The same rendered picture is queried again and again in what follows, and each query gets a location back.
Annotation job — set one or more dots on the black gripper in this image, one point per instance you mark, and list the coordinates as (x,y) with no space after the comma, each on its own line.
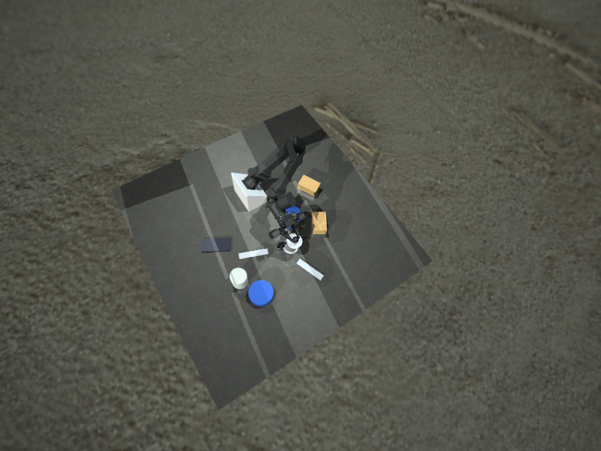
(281,231)

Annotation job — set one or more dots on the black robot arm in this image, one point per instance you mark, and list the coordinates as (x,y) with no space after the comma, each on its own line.
(277,191)

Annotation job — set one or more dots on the white cylinder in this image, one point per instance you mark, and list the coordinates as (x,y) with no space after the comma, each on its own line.
(238,278)

